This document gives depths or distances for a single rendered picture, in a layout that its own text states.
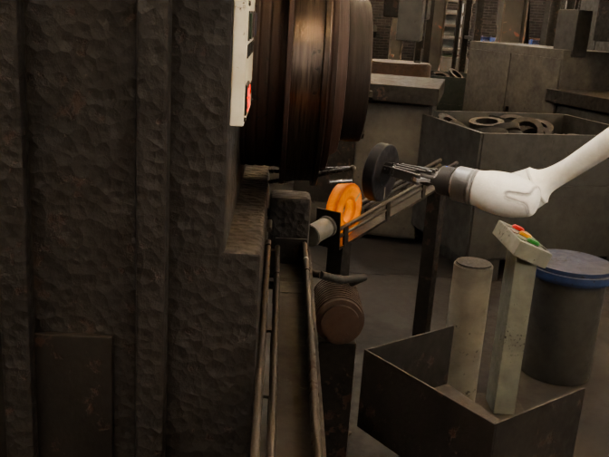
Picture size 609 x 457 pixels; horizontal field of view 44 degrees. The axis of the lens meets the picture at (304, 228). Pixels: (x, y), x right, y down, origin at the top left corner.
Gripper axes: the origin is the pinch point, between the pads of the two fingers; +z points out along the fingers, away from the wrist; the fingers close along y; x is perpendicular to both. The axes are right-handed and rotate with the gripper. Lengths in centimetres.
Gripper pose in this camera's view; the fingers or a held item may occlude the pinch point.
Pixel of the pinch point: (381, 166)
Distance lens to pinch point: 202.8
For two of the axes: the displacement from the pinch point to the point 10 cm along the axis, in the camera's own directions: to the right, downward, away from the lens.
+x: 1.1, -9.5, -3.0
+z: -8.5, -2.4, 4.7
